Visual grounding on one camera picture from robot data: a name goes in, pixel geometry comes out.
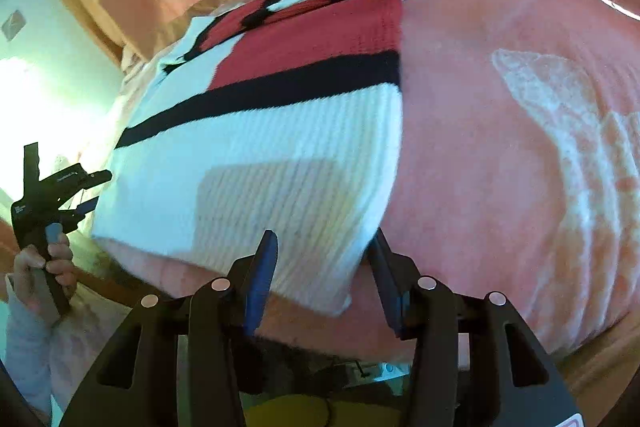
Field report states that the white wall socket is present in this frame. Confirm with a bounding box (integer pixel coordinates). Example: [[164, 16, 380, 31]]
[[1, 9, 29, 42]]

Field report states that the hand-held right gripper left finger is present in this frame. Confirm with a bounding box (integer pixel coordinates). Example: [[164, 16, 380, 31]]
[[60, 229, 280, 427]]

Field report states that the pink printed blanket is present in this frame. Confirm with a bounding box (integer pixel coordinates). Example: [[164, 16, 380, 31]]
[[50, 0, 640, 360]]

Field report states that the yellow object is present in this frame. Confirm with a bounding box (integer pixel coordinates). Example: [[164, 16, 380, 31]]
[[244, 394, 403, 427]]

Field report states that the person's left hand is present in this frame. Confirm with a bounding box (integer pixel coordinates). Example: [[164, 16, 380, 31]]
[[11, 231, 79, 324]]

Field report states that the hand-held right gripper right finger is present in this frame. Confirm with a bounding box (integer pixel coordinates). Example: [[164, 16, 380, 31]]
[[367, 228, 581, 427]]

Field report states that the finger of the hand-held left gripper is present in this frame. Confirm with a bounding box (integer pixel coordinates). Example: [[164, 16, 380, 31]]
[[64, 195, 102, 217], [75, 169, 113, 188]]

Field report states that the red white black knit sweater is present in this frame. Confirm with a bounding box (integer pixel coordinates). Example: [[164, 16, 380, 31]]
[[91, 0, 412, 318]]

